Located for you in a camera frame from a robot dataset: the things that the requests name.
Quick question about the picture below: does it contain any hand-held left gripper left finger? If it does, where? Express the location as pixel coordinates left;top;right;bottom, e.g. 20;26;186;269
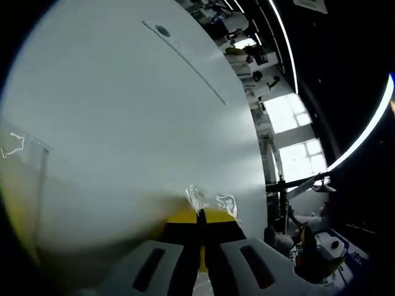
77;208;207;296

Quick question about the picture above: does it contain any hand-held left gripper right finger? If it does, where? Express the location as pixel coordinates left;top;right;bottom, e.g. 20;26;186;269
202;208;330;296

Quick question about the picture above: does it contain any round yellow silicone block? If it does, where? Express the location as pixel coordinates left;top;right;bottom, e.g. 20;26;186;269
183;184;239;274

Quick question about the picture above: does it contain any rectangular yellow silicone block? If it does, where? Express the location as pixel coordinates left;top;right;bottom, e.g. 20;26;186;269
0;123;51;269

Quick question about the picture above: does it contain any wide ceiling light strip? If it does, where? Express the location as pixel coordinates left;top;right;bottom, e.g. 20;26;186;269
326;73;395;173

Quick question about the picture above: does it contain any thin ceiling light strip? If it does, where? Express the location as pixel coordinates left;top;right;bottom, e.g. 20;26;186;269
267;0;299;94

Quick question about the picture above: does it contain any ceiling air conditioner vent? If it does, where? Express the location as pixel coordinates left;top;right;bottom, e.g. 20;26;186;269
292;0;328;15

